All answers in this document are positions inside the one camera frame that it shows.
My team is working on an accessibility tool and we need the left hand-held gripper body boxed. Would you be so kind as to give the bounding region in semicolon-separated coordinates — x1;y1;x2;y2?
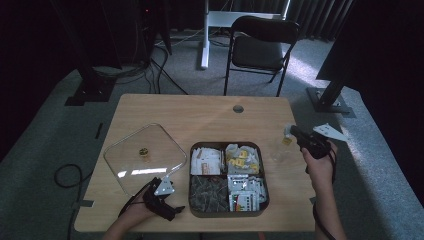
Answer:
143;176;178;222

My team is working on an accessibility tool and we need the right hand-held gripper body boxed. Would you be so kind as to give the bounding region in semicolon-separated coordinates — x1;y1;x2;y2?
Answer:
295;122;348;160

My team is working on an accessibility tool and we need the single tea bag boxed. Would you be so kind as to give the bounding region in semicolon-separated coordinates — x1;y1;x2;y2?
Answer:
282;123;295;147

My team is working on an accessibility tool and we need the clear lid with gold knob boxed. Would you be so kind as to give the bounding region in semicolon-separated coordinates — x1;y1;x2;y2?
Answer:
102;122;188;198

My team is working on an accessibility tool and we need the clear glass cup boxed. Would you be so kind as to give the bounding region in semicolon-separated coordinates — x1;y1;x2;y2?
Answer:
271;141;291;163

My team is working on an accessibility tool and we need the dark four-compartment box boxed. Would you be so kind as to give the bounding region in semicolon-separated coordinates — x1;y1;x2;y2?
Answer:
188;141;271;219

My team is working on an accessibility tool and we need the person's right hand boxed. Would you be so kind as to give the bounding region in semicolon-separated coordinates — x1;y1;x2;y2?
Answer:
301;141;338;188

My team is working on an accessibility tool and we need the person's left hand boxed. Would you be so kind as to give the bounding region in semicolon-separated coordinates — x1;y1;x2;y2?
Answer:
121;196;158;228

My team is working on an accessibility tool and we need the pile of dark tea bags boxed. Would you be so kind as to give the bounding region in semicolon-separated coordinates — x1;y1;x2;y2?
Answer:
189;175;230;214

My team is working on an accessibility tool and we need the black stand with grey base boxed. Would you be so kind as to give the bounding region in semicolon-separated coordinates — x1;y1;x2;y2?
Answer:
306;75;357;119

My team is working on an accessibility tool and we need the pile of white sachets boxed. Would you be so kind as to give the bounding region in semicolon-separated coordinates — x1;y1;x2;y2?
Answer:
190;147;225;176

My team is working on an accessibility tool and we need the pile of yellow-tag tea bags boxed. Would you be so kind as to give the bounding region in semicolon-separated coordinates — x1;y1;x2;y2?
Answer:
225;143;262;176

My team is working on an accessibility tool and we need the pile of white printed packets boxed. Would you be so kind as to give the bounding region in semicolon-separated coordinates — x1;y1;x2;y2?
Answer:
227;173;268;212

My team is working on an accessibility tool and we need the black strip on carpet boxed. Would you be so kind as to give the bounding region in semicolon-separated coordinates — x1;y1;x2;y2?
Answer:
94;122;105;141

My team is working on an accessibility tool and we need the black folding chair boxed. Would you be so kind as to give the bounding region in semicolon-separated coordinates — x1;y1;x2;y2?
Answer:
223;15;301;98

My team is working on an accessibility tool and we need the grey curtain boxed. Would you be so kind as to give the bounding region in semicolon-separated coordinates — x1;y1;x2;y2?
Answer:
233;0;355;42

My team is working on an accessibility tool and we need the black stand with flat base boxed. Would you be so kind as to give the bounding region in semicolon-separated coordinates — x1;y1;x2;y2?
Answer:
49;0;122;107

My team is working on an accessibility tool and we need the black equipment tower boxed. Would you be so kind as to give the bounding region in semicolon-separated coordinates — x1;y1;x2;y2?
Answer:
132;0;173;65

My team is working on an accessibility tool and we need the left hand-held gripper cable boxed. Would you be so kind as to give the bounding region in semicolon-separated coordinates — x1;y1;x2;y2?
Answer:
117;181;155;218

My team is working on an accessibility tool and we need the hand-held gripper cable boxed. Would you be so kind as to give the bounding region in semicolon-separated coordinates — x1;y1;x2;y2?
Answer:
310;149;338;240
117;181;155;218

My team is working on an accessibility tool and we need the right hand-held gripper cable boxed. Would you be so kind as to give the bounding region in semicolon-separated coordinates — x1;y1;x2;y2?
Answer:
310;149;338;240

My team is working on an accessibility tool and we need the black looped floor cable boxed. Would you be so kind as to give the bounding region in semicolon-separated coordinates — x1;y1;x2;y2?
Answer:
53;163;94;240

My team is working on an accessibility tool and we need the bundle of floor cables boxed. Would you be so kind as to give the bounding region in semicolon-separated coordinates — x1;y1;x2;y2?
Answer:
92;41;190;96

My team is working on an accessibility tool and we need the white desk frame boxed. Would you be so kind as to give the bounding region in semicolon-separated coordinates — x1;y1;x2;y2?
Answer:
199;0;291;71

